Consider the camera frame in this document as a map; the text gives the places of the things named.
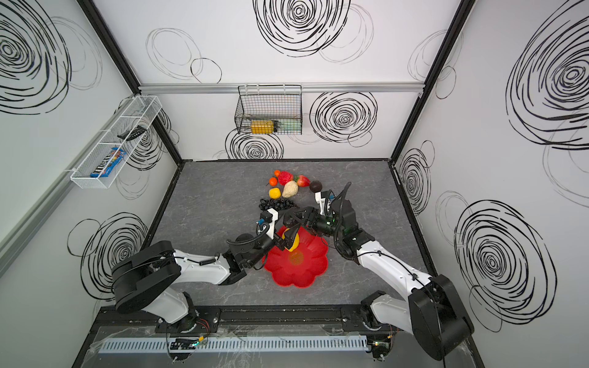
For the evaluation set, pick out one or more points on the beige potato shaped fruit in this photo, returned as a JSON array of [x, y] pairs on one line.
[[290, 189]]

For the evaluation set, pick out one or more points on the large yellow lemon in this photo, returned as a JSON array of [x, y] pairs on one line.
[[291, 238]]

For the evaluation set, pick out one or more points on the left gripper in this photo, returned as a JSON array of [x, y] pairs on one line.
[[287, 242]]

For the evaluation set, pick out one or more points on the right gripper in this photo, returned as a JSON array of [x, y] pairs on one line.
[[313, 214]]

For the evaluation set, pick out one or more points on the white slotted cable duct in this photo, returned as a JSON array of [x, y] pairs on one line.
[[156, 345]]

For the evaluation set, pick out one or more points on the black wire basket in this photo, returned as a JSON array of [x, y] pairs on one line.
[[267, 106]]

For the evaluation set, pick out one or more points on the green box in basket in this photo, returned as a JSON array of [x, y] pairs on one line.
[[290, 126]]

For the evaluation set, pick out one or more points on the red pink apple fruit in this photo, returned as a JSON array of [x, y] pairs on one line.
[[285, 177]]

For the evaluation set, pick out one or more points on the small yellow lemon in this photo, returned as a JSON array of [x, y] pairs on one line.
[[275, 193]]

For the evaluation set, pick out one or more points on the black grape bunch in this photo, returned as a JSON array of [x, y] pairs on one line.
[[279, 205]]

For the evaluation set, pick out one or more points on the yellow box in basket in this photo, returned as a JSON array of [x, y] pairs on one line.
[[260, 127]]

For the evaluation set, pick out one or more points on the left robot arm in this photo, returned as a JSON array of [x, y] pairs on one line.
[[144, 281]]

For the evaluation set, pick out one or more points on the red flower shaped bowl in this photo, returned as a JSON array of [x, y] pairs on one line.
[[300, 267]]

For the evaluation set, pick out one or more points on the white wire shelf basket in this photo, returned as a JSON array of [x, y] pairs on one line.
[[134, 111]]

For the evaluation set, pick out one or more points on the red strawberry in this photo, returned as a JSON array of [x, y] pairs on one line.
[[303, 181]]

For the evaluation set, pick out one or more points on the blue candy packet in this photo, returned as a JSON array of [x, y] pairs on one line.
[[107, 165]]

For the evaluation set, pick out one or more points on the aluminium wall rail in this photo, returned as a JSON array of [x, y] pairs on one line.
[[306, 87]]

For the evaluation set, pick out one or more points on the black remote control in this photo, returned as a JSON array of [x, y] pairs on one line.
[[132, 134]]

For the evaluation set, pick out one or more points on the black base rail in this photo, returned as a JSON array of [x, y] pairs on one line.
[[346, 318]]

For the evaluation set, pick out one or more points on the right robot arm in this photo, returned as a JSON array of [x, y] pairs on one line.
[[428, 307]]

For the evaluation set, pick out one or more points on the dark purple plum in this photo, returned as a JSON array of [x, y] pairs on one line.
[[316, 186]]

